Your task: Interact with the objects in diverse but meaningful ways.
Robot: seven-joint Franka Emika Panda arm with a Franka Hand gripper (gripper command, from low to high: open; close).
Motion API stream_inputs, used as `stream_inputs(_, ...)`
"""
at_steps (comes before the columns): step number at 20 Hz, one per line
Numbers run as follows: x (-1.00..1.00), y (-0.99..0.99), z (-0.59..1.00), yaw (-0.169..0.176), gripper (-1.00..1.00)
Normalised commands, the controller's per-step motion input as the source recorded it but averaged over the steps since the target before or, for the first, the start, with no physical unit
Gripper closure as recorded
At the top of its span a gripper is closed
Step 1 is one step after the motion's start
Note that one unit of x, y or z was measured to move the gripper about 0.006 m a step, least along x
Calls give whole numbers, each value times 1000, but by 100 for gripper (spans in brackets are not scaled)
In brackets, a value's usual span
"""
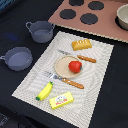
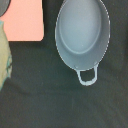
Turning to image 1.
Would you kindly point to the orange toy bread loaf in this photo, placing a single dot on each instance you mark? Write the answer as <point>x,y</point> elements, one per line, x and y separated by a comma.
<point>81,44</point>

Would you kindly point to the blue-grey saucepan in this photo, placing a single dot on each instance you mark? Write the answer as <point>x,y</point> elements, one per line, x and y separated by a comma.
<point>18,58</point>

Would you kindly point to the blue-grey two-handled pot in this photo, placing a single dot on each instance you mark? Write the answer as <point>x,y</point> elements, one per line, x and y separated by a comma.
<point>41,31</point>

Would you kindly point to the pink toy stove top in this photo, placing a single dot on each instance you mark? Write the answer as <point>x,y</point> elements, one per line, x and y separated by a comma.
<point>104,27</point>

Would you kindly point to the white woven placemat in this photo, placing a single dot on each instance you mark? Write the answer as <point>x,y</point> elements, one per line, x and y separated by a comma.
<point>79,112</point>

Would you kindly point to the toy knife wooden handle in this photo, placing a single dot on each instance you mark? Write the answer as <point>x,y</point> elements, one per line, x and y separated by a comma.
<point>78,56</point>

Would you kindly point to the yellow toy banana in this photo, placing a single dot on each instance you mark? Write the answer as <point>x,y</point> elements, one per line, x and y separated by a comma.
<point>45,92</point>

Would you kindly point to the white bowl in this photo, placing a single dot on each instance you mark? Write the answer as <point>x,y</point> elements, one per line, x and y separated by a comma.
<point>122,14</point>

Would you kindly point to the toy fork wooden handle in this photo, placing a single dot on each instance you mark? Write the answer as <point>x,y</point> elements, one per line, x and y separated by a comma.
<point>65,80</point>

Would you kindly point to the red toy tomato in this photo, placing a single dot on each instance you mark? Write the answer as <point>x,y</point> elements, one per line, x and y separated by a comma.
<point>75,66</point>

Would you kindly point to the round wooden plate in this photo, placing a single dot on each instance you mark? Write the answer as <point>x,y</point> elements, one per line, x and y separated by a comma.
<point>62,69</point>

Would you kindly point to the yellow toy butter box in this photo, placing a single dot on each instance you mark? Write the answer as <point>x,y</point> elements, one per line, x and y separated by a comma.
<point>61,100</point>

